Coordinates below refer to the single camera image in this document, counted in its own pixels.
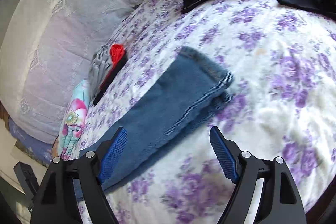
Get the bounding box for folded red garment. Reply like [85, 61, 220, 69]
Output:
[100, 44, 126, 86]

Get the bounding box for purple floral bedspread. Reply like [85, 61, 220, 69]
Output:
[58, 0, 335, 223]

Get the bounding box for folded grey garment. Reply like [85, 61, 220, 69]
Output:
[88, 44, 113, 100]

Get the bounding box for blue denim pants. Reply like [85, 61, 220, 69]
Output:
[80, 47, 234, 190]

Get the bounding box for blue patterned pillow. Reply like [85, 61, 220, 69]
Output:
[9, 118, 52, 164]

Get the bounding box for folded black garment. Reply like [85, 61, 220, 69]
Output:
[93, 52, 127, 105]

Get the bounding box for white lace headboard cover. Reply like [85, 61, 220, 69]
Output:
[1, 0, 143, 144]

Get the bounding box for folded teal floral quilt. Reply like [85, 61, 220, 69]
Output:
[57, 80, 90, 160]

